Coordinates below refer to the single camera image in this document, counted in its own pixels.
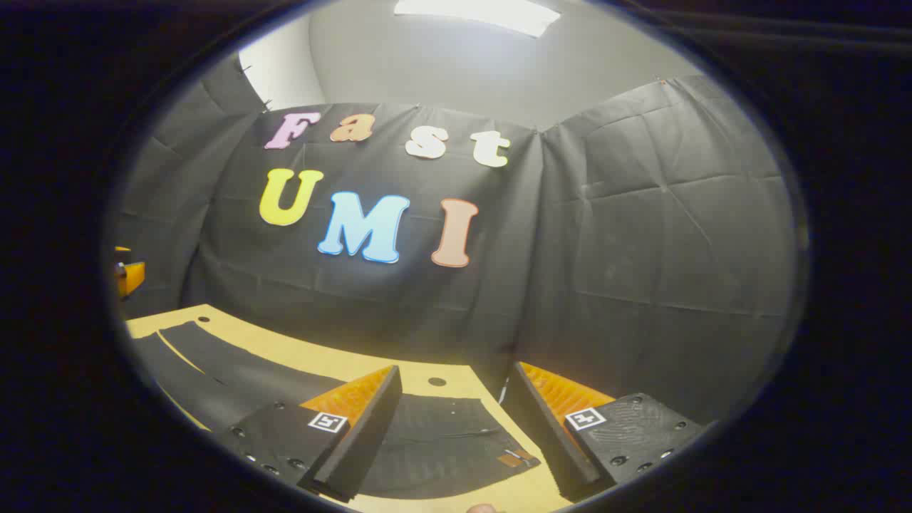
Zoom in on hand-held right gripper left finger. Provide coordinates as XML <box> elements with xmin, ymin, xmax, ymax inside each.
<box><xmin>212</xmin><ymin>365</ymin><xmax>404</xmax><ymax>504</ymax></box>

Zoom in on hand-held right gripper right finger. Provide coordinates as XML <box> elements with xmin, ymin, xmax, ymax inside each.
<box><xmin>499</xmin><ymin>360</ymin><xmax>715</xmax><ymax>504</ymax></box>

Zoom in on dark grey jeans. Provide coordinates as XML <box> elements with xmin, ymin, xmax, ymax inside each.
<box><xmin>130</xmin><ymin>320</ymin><xmax>542</xmax><ymax>501</ymax></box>

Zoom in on black backdrop cloth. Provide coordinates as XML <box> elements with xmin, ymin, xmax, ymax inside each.
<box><xmin>110</xmin><ymin>53</ymin><xmax>799</xmax><ymax>428</ymax></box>

